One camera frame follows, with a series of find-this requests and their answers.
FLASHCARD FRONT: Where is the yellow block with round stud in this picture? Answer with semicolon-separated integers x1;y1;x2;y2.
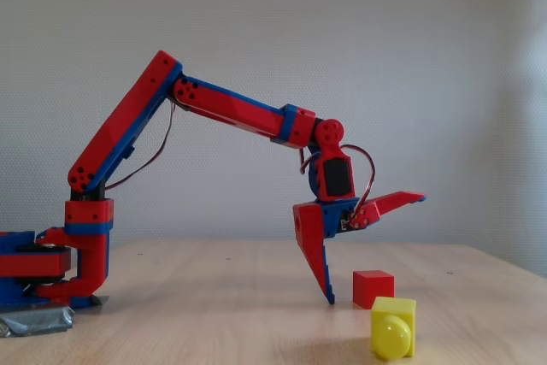
369;296;418;362

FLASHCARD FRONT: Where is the blue red robot base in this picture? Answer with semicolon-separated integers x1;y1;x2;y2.
0;230;93;309

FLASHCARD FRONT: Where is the red cube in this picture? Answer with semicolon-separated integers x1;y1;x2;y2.
352;269;396;310

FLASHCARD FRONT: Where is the looped gripper servo cable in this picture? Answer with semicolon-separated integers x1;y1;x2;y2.
297;144;377;224

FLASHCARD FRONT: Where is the long arm servo cable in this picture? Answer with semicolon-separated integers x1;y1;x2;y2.
104;97;181;191

